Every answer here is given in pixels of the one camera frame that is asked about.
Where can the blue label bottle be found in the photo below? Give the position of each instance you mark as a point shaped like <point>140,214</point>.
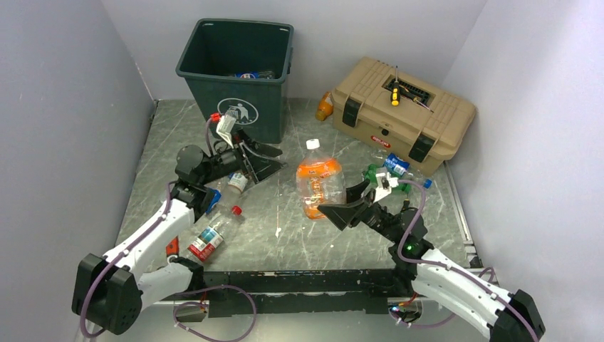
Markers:
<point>397,167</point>

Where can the white label green cap bottle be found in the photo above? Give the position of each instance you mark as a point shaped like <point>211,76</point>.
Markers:
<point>234,188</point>

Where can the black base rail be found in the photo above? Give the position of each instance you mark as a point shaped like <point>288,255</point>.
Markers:
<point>229,293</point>

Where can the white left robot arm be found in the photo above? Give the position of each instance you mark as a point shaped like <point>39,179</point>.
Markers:
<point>112,290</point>

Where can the dark green trash bin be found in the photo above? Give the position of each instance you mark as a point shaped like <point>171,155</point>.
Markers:
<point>219,48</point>

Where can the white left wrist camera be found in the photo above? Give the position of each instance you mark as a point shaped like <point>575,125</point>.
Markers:
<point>225,123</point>

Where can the green plastic bottle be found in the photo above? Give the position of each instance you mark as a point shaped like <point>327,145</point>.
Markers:
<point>372,170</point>

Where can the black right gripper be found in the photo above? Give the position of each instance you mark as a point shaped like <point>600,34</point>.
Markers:
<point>352,213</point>

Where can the tan plastic toolbox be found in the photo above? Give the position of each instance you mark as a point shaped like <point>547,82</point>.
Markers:
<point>362,110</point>

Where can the orange bottle behind toolbox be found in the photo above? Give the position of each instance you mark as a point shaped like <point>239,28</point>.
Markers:
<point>325,107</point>

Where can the tall orange drink bottle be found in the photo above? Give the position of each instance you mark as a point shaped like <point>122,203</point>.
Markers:
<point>319,179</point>

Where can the yellow handled screwdriver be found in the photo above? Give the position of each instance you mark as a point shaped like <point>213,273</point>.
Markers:
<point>395,94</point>

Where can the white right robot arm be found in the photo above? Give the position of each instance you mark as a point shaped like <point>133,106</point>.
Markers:
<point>496,313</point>

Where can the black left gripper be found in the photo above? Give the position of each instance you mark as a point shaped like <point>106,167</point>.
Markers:
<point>261,167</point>

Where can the red handled adjustable wrench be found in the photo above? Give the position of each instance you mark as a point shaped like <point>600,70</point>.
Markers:
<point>172,249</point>

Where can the clear bottle red cap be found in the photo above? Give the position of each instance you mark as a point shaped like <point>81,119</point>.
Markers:
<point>224,223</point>

